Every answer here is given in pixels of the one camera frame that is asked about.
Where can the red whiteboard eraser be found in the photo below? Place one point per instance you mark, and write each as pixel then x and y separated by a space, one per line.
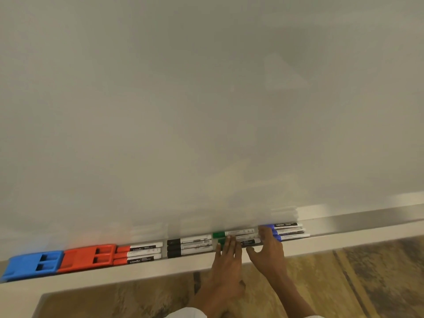
pixel 79 258

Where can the black whiteboard marker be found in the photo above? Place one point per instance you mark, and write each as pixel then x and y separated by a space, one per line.
pixel 193 245
pixel 192 240
pixel 193 251

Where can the white whiteboard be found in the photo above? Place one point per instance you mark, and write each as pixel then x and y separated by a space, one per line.
pixel 185 105

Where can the white sleeve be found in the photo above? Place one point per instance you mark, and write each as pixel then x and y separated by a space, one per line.
pixel 185 313
pixel 314 316

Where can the person's right thumb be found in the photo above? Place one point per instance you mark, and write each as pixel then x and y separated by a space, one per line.
pixel 254 253

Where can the person's left forearm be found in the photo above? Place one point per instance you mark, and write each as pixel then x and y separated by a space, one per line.
pixel 217 303

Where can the person's left hand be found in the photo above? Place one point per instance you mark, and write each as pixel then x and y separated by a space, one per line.
pixel 228 271

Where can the person's left fingers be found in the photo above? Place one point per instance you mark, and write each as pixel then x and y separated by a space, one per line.
pixel 230 248

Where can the person's right forearm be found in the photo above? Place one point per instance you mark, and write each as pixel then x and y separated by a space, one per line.
pixel 291 298

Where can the metal marker tray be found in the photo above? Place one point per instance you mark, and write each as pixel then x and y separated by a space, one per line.
pixel 347 230

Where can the blue whiteboard eraser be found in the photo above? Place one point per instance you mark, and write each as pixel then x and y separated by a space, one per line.
pixel 23 266

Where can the blue whiteboard marker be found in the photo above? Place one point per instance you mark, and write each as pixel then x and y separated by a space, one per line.
pixel 291 232
pixel 294 237
pixel 286 225

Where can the green whiteboard marker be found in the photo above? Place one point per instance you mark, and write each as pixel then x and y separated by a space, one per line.
pixel 237 232
pixel 248 237
pixel 251 242

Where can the person's right hand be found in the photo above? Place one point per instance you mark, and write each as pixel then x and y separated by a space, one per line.
pixel 271 256

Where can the red whiteboard marker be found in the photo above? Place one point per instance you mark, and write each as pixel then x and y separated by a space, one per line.
pixel 140 253
pixel 142 246
pixel 139 260

